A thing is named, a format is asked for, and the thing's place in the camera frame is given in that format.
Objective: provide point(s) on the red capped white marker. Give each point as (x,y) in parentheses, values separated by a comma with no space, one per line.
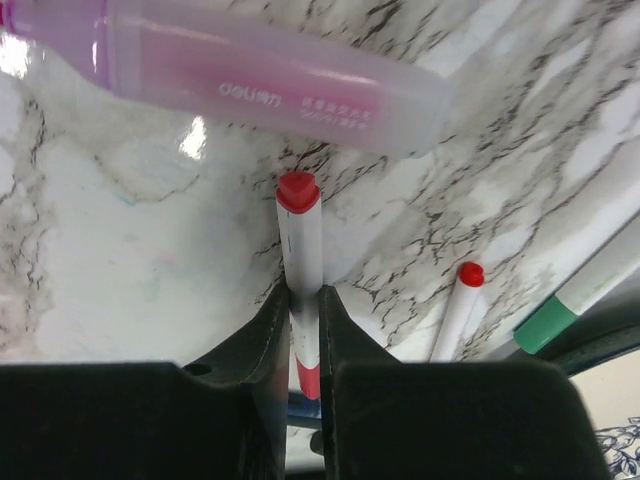
(466,289)

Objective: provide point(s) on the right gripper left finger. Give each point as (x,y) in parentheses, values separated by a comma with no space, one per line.
(221,417)

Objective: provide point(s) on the purple translucent highlighter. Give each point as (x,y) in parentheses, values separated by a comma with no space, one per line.
(192,58)

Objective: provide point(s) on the green capped white marker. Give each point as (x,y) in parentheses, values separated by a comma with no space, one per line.
(605,270)

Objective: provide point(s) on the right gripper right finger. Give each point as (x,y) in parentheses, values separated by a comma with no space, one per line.
(385,419)

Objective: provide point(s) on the blue floral plate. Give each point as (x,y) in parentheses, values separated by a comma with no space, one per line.
(609,387)

